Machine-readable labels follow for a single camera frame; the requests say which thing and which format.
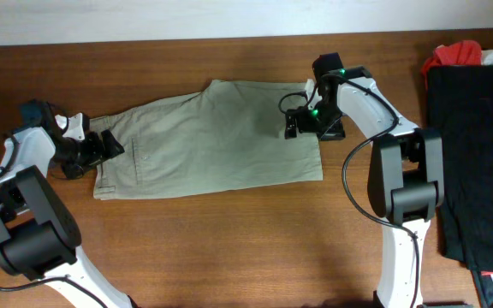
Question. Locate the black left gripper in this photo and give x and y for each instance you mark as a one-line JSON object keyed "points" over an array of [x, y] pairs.
{"points": [[98, 152]]}

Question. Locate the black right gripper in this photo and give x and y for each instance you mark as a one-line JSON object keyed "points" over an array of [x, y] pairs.
{"points": [[335, 132]]}

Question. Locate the khaki shorts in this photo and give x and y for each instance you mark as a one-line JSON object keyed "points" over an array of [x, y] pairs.
{"points": [[230, 136]]}

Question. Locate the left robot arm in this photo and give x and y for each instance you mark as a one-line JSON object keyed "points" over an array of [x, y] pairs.
{"points": [[39, 238]]}

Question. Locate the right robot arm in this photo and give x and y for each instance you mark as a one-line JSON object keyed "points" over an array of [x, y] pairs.
{"points": [[405, 183]]}

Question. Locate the black folded garment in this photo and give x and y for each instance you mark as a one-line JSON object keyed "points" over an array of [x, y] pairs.
{"points": [[460, 107]]}

